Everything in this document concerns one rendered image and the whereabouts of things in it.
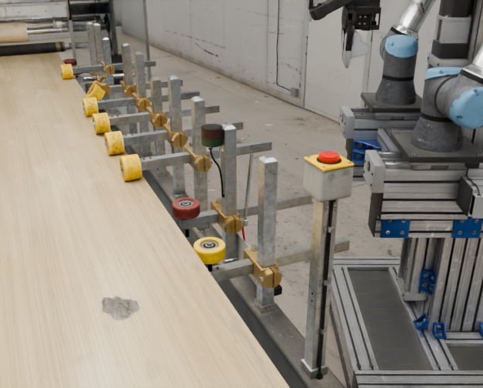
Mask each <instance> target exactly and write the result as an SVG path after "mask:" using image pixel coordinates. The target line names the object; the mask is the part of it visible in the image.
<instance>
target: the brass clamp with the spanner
mask: <svg viewBox="0 0 483 388"><path fill-rule="evenodd" d="M213 209H214V210H215V211H216V212H217V213H218V222H217V224H218V225H219V226H220V227H221V228H222V230H223V231H224V232H229V233H231V234H236V233H238V232H240V231H241V229H242V227H243V223H242V221H241V220H240V214H239V213H238V212H237V214H234V215H230V216H226V215H225V214H224V213H223V212H222V205H221V204H218V203H217V201H214V202H211V210H213Z"/></svg>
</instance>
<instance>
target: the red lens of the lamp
mask: <svg viewBox="0 0 483 388"><path fill-rule="evenodd" d="M201 135H202V137H204V138H206V139H217V138H220V137H222V136H223V126H222V128H221V129H219V130H212V131H210V130H204V129H202V127H201Z"/></svg>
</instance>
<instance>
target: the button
mask: <svg viewBox="0 0 483 388"><path fill-rule="evenodd" d="M318 158H319V159H320V160H321V161H323V162H337V161H338V160H339V159H340V155H339V154H338V153H336V152H330V151H327V152H321V153H320V154H319V155H318Z"/></svg>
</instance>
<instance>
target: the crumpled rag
mask: <svg viewBox="0 0 483 388"><path fill-rule="evenodd" d="M102 305H103V307H102V310H103V311H106V312H109V313H110V314H111V316H112V319H114V320H120V319H127V318H129V317H130V314H131V313H130V312H131V311H137V310H139V305H138V302H137V301H136V300H133V299H122V298H120V297H119V296H115V297H114V298H113V299H112V298H111V297H104V299H103V300H102Z"/></svg>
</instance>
